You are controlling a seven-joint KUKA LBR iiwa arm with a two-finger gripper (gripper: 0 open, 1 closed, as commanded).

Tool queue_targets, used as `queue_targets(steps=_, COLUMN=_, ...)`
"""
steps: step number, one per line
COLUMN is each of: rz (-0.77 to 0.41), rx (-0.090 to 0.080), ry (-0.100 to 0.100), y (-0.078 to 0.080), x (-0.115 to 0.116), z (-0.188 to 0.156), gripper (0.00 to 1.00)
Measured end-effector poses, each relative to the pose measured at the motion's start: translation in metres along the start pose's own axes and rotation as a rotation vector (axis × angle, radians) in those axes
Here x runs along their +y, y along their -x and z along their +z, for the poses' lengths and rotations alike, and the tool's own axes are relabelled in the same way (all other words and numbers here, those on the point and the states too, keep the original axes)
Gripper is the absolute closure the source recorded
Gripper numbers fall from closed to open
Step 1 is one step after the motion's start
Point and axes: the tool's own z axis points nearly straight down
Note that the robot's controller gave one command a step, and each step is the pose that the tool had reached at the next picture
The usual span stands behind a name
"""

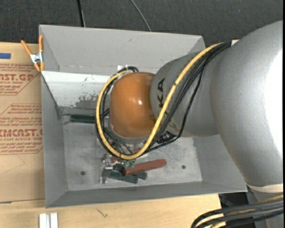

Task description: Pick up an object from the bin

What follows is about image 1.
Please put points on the red-brown flat block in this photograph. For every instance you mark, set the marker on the red-brown flat block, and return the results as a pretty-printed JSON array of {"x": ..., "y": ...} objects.
[{"x": 147, "y": 165}]

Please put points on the dark green flat block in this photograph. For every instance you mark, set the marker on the dark green flat block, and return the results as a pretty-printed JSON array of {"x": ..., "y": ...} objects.
[
  {"x": 82, "y": 118},
  {"x": 140, "y": 175},
  {"x": 124, "y": 178}
]

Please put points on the grey metal bin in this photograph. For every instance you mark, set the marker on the grey metal bin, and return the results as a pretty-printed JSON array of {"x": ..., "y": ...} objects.
[{"x": 80, "y": 155}]

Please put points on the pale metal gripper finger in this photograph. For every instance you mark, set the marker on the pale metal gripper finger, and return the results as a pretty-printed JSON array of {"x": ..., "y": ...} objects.
[{"x": 106, "y": 172}]

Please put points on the brown cardboard board, red print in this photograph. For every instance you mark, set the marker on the brown cardboard board, red print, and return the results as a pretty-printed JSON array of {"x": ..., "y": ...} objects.
[{"x": 16, "y": 117}]

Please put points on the black cylinder on white bracket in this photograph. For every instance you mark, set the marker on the black cylinder on white bracket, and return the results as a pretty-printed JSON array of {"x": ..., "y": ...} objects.
[{"x": 165, "y": 138}]

